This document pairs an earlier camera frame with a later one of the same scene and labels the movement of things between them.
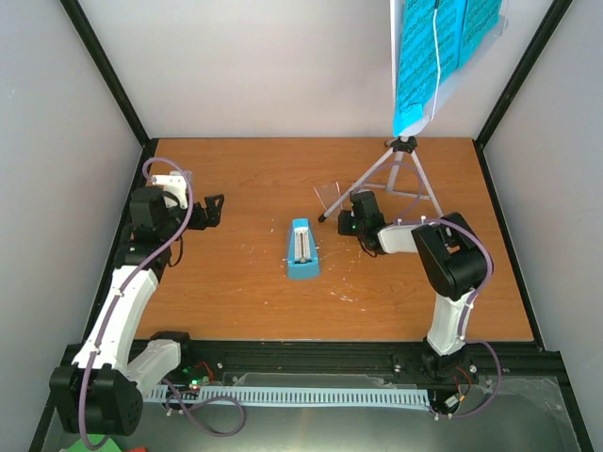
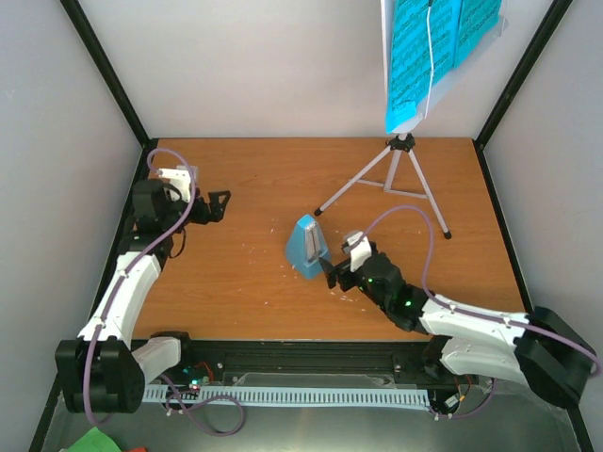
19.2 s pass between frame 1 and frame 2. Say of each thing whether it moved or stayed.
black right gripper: moved
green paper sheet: stayed
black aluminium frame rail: stayed
